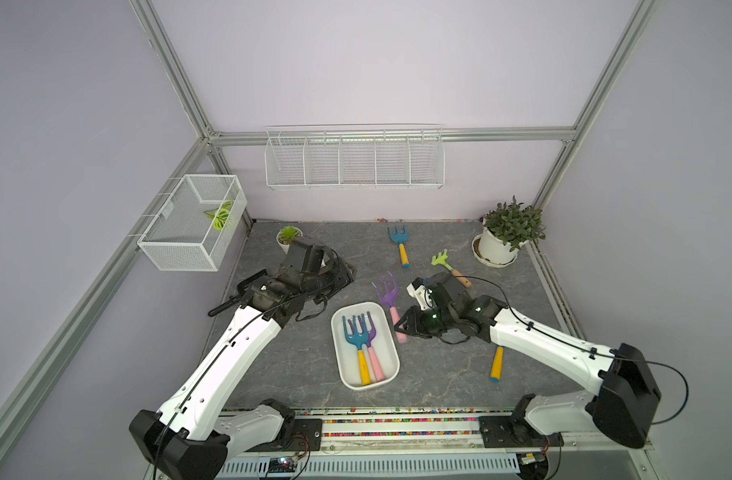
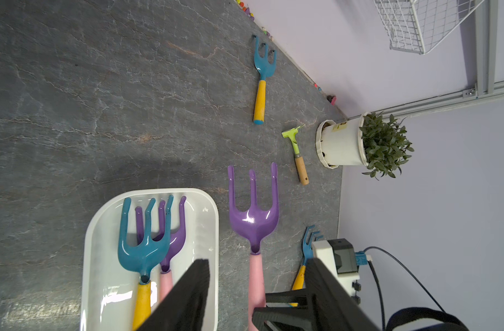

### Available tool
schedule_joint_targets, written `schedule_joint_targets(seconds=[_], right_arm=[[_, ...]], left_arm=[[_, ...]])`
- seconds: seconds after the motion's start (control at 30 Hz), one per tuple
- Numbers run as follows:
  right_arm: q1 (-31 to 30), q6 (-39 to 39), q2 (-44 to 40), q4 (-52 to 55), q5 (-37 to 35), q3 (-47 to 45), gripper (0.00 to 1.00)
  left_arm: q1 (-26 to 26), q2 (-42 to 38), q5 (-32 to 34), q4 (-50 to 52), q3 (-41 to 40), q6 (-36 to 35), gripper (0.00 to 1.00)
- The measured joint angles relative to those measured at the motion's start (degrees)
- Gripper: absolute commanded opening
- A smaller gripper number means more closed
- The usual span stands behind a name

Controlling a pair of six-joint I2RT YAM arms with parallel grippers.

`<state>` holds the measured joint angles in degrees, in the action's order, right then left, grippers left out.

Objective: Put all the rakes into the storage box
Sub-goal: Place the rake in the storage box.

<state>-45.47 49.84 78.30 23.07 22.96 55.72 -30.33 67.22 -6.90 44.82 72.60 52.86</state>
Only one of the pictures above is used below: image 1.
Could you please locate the purple rake pink handle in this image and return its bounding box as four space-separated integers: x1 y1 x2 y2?
360 311 385 382
372 272 401 327

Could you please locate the white storage tray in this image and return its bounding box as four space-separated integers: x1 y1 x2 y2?
331 302 400 391

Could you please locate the teal rake yellow handle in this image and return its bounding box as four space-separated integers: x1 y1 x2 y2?
490 346 504 382
388 225 410 268
343 315 372 386

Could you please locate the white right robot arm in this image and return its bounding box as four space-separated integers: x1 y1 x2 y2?
394 273 661 449

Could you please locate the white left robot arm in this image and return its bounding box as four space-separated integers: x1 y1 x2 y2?
129 239 356 479

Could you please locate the small white potted plant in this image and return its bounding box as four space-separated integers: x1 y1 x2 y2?
276 225 303 254

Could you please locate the black slotted scoop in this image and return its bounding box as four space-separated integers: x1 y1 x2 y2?
208 269 268 317

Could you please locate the green leaf toy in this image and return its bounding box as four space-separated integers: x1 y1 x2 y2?
205 201 234 231

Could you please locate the large white potted plant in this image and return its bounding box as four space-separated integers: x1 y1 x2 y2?
479 196 546 262

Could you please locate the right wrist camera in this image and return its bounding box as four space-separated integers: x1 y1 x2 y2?
406 277 437 311

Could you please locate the green rake wooden handle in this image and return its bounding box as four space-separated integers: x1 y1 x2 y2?
431 249 472 288

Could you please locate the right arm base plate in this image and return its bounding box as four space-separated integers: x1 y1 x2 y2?
478 415 564 450

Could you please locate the white wire side basket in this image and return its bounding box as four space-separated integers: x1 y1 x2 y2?
137 174 247 272

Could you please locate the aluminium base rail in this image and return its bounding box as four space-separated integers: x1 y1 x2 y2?
214 407 667 479

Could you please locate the white wire wall shelf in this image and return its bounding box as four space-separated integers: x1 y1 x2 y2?
264 124 446 189

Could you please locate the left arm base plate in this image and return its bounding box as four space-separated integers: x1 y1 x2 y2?
249 417 323 452

